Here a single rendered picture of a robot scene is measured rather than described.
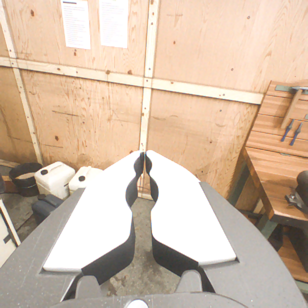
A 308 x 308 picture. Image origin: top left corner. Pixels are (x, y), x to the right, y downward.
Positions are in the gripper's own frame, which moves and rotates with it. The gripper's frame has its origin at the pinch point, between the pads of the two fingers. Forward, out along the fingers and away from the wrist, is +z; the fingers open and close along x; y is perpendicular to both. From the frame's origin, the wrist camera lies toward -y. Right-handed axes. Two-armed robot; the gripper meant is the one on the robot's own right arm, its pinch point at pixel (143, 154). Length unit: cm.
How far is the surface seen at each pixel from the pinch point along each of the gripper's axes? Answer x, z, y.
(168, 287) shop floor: 8, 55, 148
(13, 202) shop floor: -142, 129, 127
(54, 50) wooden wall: -75, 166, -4
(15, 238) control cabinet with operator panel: -77, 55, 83
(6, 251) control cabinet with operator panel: -80, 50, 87
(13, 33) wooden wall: -109, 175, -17
